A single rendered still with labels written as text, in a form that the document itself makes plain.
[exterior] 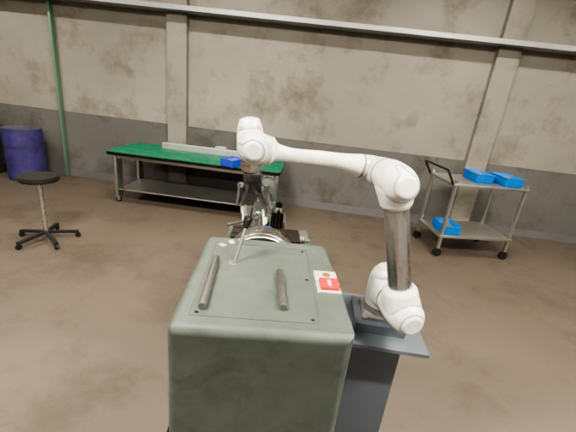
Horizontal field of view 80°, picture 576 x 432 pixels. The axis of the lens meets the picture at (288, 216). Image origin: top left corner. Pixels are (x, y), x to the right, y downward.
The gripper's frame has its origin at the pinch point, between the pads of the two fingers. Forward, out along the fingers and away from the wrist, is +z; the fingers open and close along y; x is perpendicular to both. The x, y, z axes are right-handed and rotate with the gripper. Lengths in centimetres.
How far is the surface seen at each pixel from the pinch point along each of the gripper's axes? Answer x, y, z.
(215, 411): -64, 23, 31
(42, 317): 0, -193, 110
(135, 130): 303, -403, 11
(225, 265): -34.6, 8.4, 3.9
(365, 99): 427, -52, -35
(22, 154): 192, -531, 40
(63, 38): 274, -495, -129
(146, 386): -8, -80, 122
